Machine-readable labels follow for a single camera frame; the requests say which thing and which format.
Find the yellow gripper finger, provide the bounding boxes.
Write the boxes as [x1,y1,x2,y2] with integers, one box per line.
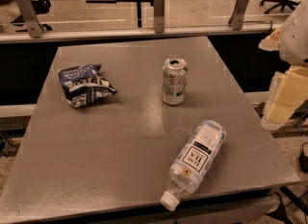
[265,65,308,125]

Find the silver 7up soda can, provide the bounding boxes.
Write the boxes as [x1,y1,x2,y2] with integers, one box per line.
[162,58,188,105]

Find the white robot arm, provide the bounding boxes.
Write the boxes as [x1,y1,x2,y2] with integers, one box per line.
[259,0,308,130]

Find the blue crumpled chip bag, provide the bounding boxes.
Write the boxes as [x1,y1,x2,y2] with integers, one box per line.
[58,63,116,108]

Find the clear plastic tea bottle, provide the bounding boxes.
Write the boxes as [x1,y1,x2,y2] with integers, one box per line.
[161,120,226,212]

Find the black cable on floor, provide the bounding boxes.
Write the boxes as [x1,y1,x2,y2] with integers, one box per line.
[268,142,308,224]

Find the right metal bracket post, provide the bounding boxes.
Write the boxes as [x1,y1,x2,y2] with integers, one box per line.
[228,0,249,30]

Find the left metal bracket post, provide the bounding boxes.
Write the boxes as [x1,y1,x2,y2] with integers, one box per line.
[14,0,43,38]

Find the horizontal metal rail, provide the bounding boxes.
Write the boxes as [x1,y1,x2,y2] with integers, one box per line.
[0,22,282,44]

